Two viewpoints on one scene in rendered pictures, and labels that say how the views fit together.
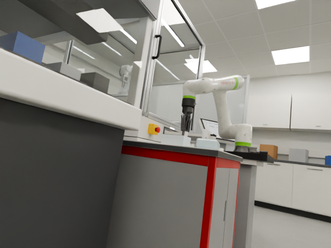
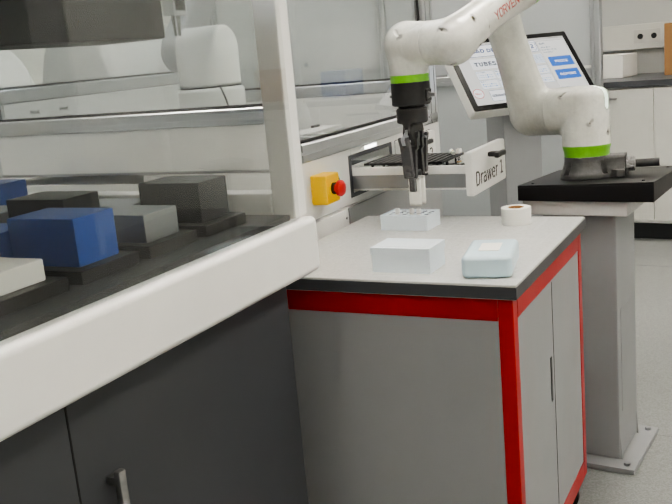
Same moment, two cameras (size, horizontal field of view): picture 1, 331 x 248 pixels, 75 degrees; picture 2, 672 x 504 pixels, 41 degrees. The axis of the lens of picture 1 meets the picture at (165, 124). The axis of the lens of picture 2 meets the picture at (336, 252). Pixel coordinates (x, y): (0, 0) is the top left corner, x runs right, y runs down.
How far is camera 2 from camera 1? 0.82 m
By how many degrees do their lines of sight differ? 21
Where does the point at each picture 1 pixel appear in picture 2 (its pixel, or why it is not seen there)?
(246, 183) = (604, 263)
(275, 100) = not seen: outside the picture
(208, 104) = not seen: outside the picture
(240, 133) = (575, 120)
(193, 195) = (477, 384)
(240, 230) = (603, 381)
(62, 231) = not seen: outside the picture
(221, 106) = (509, 44)
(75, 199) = (242, 461)
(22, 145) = (151, 419)
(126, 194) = (319, 399)
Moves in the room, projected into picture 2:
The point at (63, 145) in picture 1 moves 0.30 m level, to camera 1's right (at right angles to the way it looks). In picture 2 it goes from (199, 380) to (381, 362)
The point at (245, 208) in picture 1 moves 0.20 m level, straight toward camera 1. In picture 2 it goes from (609, 328) to (605, 353)
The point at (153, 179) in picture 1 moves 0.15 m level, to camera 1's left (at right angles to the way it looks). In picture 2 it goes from (376, 360) to (302, 367)
